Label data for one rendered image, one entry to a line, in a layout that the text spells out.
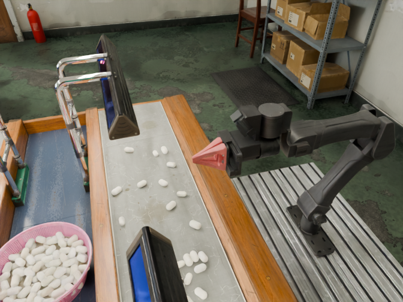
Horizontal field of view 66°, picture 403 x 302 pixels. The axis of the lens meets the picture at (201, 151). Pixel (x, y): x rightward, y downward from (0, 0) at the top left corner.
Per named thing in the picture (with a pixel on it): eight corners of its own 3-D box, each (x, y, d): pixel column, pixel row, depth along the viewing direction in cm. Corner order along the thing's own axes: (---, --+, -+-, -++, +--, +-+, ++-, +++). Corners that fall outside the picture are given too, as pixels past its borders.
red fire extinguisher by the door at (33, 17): (47, 38, 436) (35, 0, 405) (45, 42, 423) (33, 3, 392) (36, 39, 433) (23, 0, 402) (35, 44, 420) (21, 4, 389)
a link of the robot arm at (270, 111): (268, 123, 64) (320, 113, 66) (252, 102, 71) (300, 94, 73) (262, 165, 72) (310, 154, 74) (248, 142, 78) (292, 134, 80)
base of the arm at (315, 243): (321, 242, 91) (342, 236, 92) (288, 193, 106) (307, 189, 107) (315, 257, 96) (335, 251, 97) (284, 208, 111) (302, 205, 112)
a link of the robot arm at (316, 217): (315, 216, 91) (332, 211, 93) (300, 194, 98) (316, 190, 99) (310, 229, 95) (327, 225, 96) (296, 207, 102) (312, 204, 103)
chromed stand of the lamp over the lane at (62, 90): (129, 150, 136) (111, 50, 108) (137, 181, 121) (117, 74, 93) (84, 159, 131) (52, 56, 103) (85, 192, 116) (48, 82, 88)
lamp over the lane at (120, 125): (116, 50, 129) (113, 32, 124) (140, 136, 82) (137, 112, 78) (96, 53, 127) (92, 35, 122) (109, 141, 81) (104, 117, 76)
